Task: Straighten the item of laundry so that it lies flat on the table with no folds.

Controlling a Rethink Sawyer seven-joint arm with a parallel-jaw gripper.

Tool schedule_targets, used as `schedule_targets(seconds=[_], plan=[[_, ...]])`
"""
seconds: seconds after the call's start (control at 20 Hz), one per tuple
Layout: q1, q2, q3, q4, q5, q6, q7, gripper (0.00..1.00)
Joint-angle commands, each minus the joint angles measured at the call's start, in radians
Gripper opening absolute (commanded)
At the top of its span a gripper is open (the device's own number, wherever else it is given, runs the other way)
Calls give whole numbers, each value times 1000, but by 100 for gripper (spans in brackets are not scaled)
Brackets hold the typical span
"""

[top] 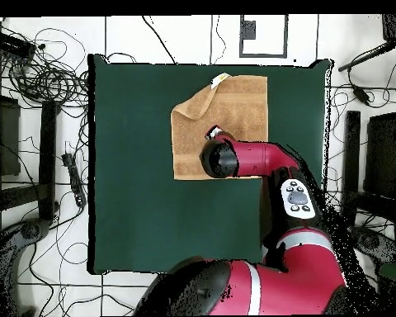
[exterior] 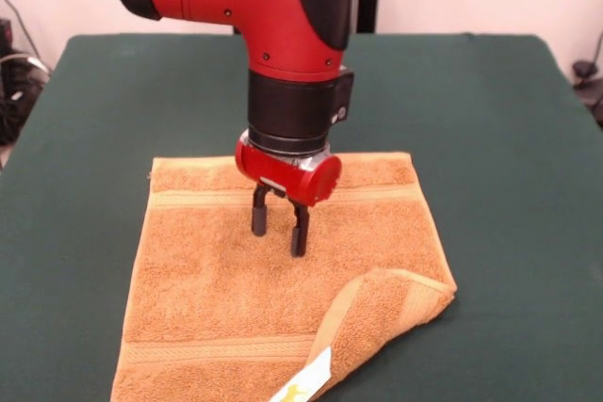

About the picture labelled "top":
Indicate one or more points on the black power adapter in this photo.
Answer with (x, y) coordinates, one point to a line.
(361, 95)

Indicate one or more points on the black floor beam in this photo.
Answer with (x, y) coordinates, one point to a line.
(352, 148)
(48, 158)

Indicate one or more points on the orange terry towel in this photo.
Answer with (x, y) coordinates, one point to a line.
(191, 138)

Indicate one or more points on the dark grey stand base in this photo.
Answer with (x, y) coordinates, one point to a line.
(379, 244)
(29, 229)

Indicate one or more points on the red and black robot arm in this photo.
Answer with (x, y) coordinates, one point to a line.
(277, 204)

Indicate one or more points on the black power strip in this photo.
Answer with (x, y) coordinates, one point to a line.
(74, 178)

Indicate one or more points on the black rectangular box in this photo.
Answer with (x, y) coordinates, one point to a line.
(13, 44)

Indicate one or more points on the black rod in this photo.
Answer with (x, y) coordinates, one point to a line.
(366, 56)

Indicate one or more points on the dark green table cloth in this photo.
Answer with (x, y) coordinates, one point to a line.
(135, 214)

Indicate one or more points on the dark flat panel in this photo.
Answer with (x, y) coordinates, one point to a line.
(6, 138)
(382, 155)

